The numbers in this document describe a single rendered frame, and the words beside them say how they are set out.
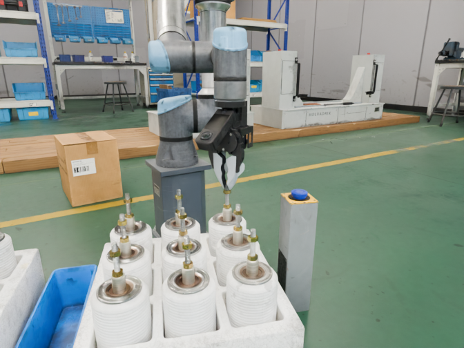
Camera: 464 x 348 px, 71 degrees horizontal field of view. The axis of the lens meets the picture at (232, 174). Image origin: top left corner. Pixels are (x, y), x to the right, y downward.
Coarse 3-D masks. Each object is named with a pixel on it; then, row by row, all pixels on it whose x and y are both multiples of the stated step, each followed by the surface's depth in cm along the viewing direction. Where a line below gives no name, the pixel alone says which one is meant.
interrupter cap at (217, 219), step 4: (216, 216) 84; (220, 216) 84; (232, 216) 84; (240, 216) 84; (216, 220) 82; (220, 220) 82; (232, 220) 82; (240, 220) 81; (220, 224) 80; (224, 224) 79; (228, 224) 79; (232, 224) 80
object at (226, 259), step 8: (216, 248) 71; (224, 248) 70; (256, 248) 70; (216, 256) 72; (224, 256) 69; (232, 256) 68; (240, 256) 68; (216, 264) 73; (224, 264) 69; (232, 264) 68; (224, 272) 70; (224, 280) 70
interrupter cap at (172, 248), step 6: (174, 240) 72; (192, 240) 72; (168, 246) 70; (174, 246) 70; (198, 246) 70; (168, 252) 67; (174, 252) 67; (180, 252) 67; (192, 252) 67; (198, 252) 68
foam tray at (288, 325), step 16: (160, 240) 87; (208, 240) 89; (160, 256) 80; (208, 256) 80; (160, 272) 73; (208, 272) 73; (96, 288) 68; (160, 288) 68; (224, 288) 68; (160, 304) 63; (224, 304) 63; (288, 304) 63; (160, 320) 59; (224, 320) 59; (288, 320) 59; (80, 336) 55; (160, 336) 55; (192, 336) 55; (208, 336) 55; (224, 336) 55; (240, 336) 55; (256, 336) 56; (272, 336) 56; (288, 336) 57
